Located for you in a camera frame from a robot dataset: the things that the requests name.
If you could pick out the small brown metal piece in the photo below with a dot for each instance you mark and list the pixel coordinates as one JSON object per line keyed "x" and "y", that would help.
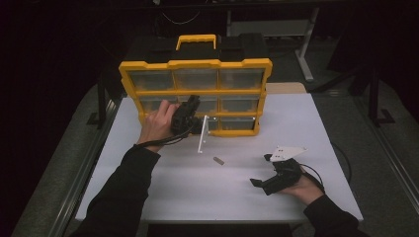
{"x": 218, "y": 160}

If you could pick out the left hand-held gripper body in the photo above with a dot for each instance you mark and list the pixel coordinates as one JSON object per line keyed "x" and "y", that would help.
{"x": 184, "y": 120}

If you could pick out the person's left hand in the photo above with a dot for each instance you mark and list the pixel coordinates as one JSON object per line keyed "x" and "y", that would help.
{"x": 158, "y": 125}

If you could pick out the clear plastic drawer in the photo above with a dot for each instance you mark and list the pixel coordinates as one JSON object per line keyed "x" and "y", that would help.
{"x": 209, "y": 103}

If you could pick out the white metal desk frame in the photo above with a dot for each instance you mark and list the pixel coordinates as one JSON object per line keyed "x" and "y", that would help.
{"x": 263, "y": 28}

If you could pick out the black metal stand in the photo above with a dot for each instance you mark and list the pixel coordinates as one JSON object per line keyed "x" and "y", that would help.
{"x": 374, "y": 98}
{"x": 101, "y": 102}

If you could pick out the set of clear drawers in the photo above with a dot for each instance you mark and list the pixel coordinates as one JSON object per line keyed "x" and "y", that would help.
{"x": 151, "y": 80}

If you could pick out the yellow black organizer case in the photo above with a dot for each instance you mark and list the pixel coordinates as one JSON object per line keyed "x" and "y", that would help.
{"x": 230, "y": 92}

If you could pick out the person's right hand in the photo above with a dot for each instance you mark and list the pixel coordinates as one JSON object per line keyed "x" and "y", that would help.
{"x": 306, "y": 192}

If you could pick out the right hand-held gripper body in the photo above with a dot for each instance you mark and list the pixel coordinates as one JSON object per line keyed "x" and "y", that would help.
{"x": 286, "y": 174}

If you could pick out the aluminium floor rail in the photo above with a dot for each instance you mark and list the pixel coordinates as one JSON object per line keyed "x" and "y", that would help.
{"x": 400, "y": 168}
{"x": 74, "y": 197}

